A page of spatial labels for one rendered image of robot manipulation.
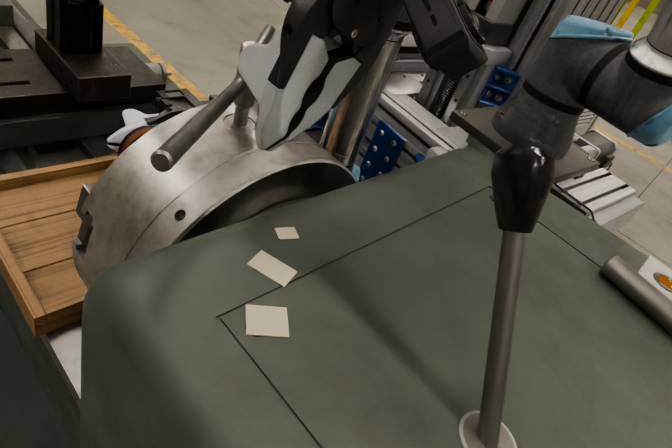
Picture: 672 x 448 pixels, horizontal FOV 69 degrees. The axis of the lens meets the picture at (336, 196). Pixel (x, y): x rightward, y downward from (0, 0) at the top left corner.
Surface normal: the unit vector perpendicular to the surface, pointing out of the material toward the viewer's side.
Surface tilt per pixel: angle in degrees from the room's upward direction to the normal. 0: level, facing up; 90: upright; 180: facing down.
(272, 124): 102
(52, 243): 0
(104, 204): 61
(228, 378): 0
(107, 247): 72
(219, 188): 29
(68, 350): 0
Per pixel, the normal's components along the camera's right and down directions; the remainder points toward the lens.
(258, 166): 0.14, -0.69
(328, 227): 0.30, -0.76
